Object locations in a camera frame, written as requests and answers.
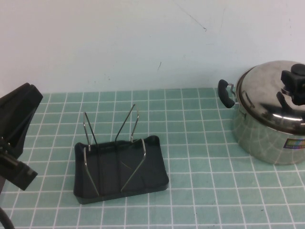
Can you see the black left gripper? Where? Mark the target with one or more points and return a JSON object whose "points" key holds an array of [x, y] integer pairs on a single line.
{"points": [[16, 169]]}

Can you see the stainless steel pot lid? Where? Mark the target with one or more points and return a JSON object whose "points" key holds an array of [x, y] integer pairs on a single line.
{"points": [[262, 90]]}

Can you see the green checked tablecloth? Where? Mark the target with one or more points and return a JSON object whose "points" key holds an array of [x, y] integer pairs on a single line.
{"points": [[202, 181]]}

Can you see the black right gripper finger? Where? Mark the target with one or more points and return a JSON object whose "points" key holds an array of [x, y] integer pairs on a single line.
{"points": [[289, 76], [299, 101]]}

